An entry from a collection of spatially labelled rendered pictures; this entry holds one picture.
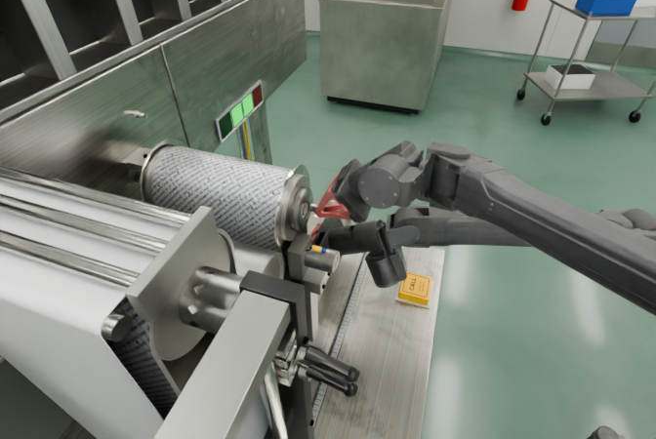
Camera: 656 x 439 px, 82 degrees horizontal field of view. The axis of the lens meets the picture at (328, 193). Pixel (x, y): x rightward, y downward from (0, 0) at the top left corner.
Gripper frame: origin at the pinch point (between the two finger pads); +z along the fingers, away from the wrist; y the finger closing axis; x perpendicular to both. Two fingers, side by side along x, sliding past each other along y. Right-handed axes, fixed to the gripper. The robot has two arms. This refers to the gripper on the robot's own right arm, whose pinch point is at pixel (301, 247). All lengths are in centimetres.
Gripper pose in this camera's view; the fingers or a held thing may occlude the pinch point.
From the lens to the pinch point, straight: 82.5
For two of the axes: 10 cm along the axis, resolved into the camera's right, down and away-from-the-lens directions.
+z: -8.2, 2.0, 5.3
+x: -4.7, -7.6, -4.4
